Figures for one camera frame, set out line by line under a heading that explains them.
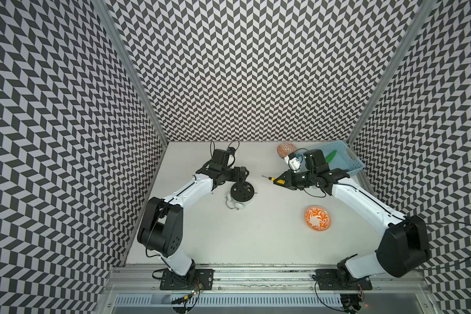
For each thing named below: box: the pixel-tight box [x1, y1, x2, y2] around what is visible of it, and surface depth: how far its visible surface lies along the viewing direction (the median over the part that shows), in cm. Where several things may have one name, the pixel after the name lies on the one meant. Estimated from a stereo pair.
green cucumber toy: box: [325, 149, 337, 164], surface depth 110 cm
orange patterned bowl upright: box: [304, 206, 332, 232], surface depth 88 cm
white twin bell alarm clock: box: [226, 181, 255, 210], surface depth 94 cm
